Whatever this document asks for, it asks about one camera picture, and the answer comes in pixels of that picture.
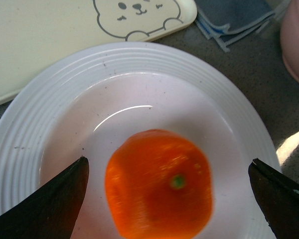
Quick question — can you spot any grey folded cloth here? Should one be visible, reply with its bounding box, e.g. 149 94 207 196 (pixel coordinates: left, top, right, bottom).
195 0 290 52

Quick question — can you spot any white ridged plate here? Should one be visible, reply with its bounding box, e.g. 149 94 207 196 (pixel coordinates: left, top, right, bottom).
0 42 279 239

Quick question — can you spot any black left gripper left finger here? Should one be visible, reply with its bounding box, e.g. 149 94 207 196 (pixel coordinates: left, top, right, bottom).
0 156 89 239

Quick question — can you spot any pink bowl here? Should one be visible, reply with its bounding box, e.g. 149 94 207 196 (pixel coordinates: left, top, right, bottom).
280 0 299 83

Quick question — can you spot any cream bear tray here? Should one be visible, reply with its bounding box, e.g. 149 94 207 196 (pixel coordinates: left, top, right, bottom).
0 0 197 105

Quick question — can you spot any orange fruit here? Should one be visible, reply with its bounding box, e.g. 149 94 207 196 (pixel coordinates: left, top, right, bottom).
105 129 213 239

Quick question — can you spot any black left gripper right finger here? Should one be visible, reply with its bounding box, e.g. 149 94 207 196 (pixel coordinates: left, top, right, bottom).
248 158 299 239

